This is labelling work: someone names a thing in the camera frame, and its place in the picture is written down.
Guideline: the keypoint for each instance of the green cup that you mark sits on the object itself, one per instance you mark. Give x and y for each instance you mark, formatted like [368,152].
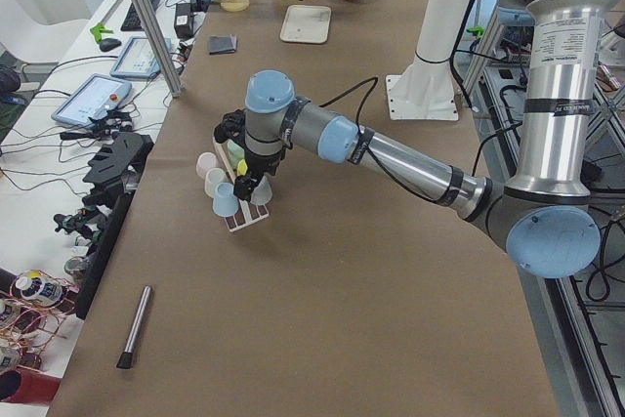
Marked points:
[235,153]

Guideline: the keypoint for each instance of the folded grey cloth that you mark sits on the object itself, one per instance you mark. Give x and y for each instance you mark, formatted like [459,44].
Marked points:
[218,45]

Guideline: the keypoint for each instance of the teach pendant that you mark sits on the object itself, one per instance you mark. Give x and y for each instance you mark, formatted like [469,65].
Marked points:
[136,61]
[98,95]

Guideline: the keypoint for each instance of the white cup rack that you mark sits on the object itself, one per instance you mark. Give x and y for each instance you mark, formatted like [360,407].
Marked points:
[248,213]

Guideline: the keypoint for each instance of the yellow cup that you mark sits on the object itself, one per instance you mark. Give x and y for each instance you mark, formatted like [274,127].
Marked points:
[241,168]

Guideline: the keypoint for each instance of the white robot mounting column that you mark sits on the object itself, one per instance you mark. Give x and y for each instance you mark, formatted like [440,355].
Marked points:
[425,91]

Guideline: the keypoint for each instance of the aluminium frame post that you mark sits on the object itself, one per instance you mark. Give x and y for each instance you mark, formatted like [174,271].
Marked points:
[158,45]

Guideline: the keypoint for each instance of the cream rabbit print tray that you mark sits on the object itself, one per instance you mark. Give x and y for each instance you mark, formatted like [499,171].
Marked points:
[306,24]

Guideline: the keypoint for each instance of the far teach pendant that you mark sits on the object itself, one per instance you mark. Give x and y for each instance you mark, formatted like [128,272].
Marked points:
[136,61]

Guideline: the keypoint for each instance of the black power adapter box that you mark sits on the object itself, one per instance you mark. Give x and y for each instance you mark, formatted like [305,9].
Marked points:
[184,21]

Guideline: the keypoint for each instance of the blue cup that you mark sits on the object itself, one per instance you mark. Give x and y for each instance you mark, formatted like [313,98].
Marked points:
[225,203]

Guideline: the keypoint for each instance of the pink cup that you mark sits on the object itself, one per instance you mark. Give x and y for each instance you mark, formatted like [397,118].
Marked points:
[204,163]

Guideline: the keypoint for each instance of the cream cup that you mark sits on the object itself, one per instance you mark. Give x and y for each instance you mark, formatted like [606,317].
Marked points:
[213,178]

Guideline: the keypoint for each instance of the copper wire bottle rack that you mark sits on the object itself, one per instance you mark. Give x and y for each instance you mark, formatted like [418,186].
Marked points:
[34,306]

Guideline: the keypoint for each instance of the black slotted stand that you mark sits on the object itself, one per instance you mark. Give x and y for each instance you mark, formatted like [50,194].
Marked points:
[107,167]

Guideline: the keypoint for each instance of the black computer mouse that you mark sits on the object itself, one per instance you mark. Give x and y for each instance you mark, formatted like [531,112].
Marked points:
[108,44]

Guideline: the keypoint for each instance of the green clamp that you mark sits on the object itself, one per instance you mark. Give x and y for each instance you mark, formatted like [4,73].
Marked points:
[98,31]

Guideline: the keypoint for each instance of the near teach pendant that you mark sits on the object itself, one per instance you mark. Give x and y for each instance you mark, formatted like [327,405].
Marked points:
[98,95]

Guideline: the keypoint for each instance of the grey cup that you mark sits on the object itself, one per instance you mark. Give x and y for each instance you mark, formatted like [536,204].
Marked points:
[262,193]

